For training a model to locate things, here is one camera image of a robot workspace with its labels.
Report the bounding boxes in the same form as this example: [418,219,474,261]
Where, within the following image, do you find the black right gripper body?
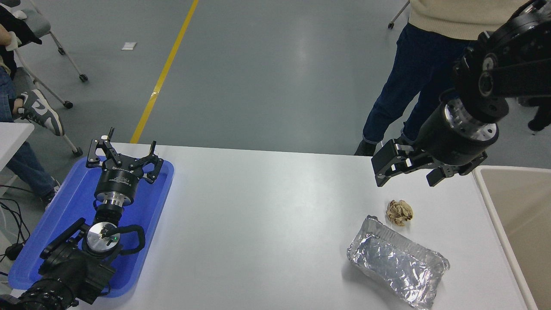
[414,102,496,167]

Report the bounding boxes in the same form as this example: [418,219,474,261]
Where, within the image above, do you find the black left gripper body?
[94,163,145,200]

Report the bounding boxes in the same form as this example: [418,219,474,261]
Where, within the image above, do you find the silver foil tray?
[347,215,450,310]

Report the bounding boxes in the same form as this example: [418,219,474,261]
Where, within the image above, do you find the crumpled tan paper ball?
[386,199,414,227]

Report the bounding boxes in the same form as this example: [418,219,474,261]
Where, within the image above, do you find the blue plastic tray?
[8,156,175,298]

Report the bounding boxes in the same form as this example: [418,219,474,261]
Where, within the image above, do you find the seated person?
[0,4,65,206]

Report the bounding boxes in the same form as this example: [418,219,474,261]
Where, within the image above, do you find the standing person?
[354,0,530,156]

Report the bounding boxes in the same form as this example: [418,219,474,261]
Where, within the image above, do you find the large pale bin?
[472,166,551,310]

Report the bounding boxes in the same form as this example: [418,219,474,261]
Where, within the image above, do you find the small white table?
[0,122,35,173]

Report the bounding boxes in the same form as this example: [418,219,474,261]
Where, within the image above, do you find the person in black shoes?
[517,97,551,134]

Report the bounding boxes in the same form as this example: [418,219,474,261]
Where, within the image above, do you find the chair leg with caster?
[387,0,410,30]

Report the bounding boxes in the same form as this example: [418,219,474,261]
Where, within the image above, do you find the grey chair on casters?
[0,0,89,158]

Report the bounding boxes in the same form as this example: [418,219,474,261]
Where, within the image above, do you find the black floor cables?
[0,184,31,263]

